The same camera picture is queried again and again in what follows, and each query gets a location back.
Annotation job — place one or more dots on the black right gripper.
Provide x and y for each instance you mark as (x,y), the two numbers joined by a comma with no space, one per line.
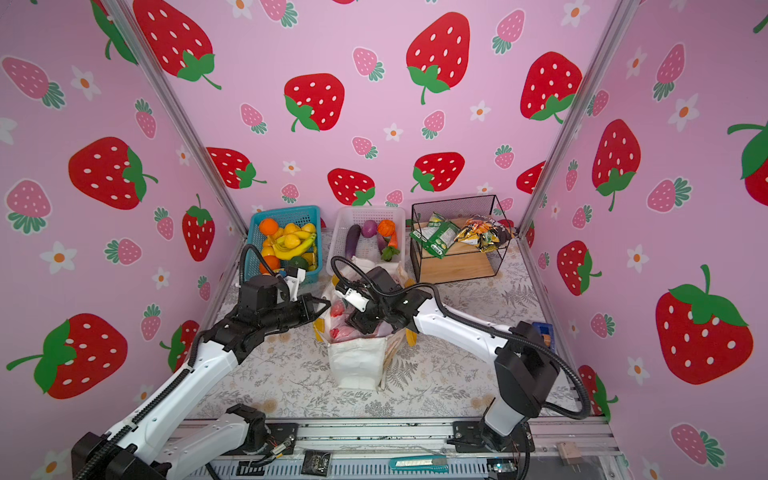
(360,322)

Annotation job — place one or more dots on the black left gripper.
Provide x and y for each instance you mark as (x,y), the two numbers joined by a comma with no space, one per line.
(305,304)

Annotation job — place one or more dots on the pink plastic grocery bag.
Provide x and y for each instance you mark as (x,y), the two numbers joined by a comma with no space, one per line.
(354,324)

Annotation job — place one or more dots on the white canvas tote bag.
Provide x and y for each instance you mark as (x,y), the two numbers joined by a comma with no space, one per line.
(357,361)

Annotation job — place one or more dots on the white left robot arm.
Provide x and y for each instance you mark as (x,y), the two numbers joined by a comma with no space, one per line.
(101,457)

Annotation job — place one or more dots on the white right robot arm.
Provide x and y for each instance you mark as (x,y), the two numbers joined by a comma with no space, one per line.
(530,376)

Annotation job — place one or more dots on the large orange toy fruit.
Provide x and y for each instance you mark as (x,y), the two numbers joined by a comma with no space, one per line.
(272,261)

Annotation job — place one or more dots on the dark green round toy fruit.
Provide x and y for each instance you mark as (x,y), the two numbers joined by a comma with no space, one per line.
(298,262)

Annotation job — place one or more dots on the long yellow toy banana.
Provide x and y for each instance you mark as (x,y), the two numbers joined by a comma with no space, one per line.
(308,240)

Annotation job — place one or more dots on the long dark purple eggplant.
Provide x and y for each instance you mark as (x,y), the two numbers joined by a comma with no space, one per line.
(352,240)

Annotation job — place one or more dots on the orange toy pumpkin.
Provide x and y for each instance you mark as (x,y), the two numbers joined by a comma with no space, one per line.
(386,228)

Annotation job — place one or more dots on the yellow toy lemon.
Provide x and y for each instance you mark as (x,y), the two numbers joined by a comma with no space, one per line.
(290,241)

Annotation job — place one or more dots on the green snack packet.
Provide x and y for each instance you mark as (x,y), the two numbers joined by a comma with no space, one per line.
(436,236)

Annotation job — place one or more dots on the orange toy tangerine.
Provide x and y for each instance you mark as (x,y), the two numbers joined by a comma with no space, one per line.
(268,227)

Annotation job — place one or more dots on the teal plastic fruit basket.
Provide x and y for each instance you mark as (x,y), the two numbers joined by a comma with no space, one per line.
(290,220)

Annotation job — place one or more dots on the colourful snack packet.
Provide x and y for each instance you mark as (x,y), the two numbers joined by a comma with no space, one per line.
(484,233)

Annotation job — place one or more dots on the blue object at right edge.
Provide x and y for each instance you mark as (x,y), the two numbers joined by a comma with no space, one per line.
(547,333)

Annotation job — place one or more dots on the black wire mesh basket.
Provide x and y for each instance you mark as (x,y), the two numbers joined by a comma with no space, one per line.
(462,262)

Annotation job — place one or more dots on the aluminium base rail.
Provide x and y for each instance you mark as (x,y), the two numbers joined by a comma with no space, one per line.
(372,447)

